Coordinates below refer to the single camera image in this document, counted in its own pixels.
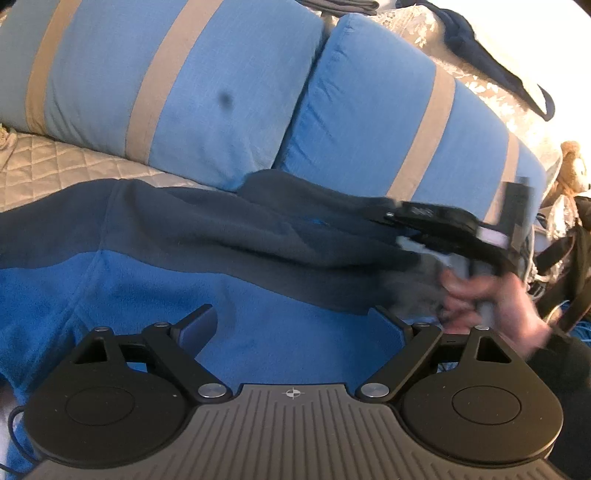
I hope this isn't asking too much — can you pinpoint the silver lace cover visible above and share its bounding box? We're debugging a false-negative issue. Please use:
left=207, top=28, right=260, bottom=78
left=318, top=0, right=565, bottom=185

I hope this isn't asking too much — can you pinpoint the blue cable coil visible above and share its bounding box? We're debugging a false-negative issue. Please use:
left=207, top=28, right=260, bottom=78
left=560, top=299, right=591, bottom=343

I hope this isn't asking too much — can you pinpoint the blue grey-striped pillow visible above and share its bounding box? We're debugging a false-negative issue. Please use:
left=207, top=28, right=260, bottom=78
left=272, top=13, right=549, bottom=223
left=0, top=0, right=324, bottom=193

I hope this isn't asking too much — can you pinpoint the grey folded cloth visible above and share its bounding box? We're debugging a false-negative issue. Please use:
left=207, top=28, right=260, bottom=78
left=295, top=0, right=385, bottom=16

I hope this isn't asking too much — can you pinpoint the black bag with red piping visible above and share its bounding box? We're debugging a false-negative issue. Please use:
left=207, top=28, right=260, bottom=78
left=531, top=196, right=591, bottom=334

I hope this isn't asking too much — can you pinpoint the person's right hand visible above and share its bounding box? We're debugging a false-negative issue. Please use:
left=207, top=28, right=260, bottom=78
left=438, top=269, right=553, bottom=358

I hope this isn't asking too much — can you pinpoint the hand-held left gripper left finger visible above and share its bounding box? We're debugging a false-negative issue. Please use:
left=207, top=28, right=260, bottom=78
left=69, top=304, right=232, bottom=403

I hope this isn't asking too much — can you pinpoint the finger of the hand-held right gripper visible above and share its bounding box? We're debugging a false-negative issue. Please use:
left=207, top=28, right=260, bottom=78
left=365, top=198, right=403, bottom=229

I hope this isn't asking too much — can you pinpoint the blue fleece jacket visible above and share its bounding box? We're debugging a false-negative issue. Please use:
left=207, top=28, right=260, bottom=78
left=0, top=170, right=462, bottom=477

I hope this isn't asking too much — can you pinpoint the brown teddy bear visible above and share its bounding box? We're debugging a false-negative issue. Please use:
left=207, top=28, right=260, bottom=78
left=540, top=140, right=591, bottom=209

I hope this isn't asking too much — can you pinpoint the grey quilted bedspread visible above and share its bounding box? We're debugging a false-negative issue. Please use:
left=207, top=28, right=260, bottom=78
left=0, top=128, right=218, bottom=214

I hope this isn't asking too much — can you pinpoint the navy garment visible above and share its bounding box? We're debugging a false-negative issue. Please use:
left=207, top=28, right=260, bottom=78
left=425, top=0, right=558, bottom=123

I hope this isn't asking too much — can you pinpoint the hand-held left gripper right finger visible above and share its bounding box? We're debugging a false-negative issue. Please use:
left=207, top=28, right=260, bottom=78
left=355, top=305, right=522, bottom=403

